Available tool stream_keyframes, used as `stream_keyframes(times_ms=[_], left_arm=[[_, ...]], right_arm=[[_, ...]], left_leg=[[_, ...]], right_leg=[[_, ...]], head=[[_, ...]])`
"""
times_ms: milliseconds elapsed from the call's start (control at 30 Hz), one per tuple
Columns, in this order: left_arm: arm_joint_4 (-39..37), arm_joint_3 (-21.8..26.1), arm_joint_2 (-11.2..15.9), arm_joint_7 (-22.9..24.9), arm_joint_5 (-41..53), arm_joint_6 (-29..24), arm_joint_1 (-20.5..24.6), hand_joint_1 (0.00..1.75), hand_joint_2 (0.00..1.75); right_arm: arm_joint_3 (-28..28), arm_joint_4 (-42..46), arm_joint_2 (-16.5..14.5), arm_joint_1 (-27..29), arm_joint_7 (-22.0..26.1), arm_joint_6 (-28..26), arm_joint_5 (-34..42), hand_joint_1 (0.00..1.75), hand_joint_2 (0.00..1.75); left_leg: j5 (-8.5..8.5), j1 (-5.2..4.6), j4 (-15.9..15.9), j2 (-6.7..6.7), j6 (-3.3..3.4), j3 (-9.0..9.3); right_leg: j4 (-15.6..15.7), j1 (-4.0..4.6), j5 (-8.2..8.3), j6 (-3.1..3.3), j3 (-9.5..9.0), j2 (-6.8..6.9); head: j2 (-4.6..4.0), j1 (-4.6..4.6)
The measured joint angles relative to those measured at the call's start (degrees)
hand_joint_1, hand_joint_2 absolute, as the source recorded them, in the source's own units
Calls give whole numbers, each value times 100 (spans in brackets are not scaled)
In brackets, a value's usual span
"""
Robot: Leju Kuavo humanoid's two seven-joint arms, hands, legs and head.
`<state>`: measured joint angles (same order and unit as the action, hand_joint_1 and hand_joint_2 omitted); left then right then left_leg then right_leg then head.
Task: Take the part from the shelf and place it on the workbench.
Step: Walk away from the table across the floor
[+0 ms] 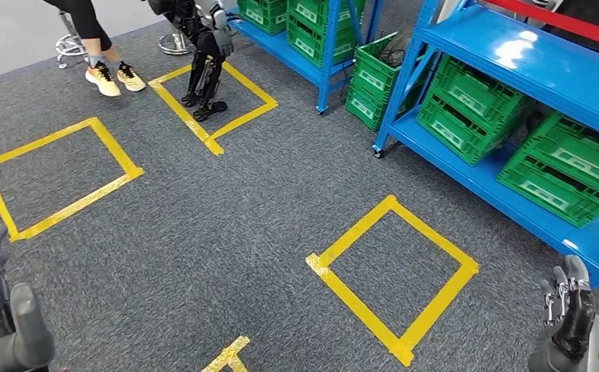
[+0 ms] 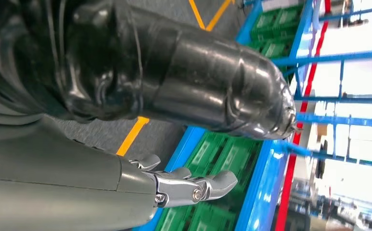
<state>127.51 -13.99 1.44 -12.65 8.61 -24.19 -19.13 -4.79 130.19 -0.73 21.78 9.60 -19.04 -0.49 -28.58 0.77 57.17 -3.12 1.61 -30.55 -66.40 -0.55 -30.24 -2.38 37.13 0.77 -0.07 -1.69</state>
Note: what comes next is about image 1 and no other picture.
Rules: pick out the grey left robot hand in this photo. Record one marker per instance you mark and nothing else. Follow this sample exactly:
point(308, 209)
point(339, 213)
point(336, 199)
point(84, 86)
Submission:
point(1, 339)

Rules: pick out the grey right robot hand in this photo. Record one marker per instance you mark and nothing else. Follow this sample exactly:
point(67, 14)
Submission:
point(571, 328)

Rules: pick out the blue metal shelf rack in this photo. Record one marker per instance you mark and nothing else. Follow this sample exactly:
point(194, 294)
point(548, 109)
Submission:
point(278, 49)
point(535, 56)

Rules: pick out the yellow floor tape square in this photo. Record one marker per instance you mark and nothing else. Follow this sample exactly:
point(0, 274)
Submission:
point(360, 310)
point(73, 208)
point(186, 119)

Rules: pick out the chrome wheeled stand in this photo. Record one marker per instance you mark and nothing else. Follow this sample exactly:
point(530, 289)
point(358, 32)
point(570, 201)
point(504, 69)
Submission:
point(70, 46)

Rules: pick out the red barrier belt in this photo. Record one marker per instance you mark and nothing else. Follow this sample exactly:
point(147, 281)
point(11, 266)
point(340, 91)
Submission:
point(576, 24)

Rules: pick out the person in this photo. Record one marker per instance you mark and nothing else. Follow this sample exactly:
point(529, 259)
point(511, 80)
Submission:
point(81, 20)

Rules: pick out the chrome round stool base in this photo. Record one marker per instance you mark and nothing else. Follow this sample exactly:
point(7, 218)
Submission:
point(176, 46)

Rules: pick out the black silver humanoid robot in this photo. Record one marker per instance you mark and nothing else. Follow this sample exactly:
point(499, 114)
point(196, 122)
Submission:
point(206, 56)

